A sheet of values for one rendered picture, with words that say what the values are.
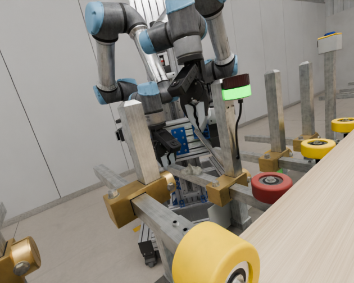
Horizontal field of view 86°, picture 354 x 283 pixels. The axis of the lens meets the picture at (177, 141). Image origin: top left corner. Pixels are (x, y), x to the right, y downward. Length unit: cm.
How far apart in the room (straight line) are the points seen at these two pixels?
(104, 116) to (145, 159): 270
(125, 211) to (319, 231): 30
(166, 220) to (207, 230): 8
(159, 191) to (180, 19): 41
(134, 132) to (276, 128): 51
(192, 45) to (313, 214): 44
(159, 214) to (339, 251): 23
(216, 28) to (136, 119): 82
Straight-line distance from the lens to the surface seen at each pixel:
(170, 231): 27
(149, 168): 37
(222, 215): 62
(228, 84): 46
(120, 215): 37
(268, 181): 46
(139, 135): 36
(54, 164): 304
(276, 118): 72
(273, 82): 70
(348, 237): 36
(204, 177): 60
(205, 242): 22
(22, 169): 306
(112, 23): 98
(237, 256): 21
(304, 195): 43
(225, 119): 50
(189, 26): 56
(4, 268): 37
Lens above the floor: 113
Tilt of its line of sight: 14 degrees down
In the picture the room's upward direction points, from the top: 13 degrees counter-clockwise
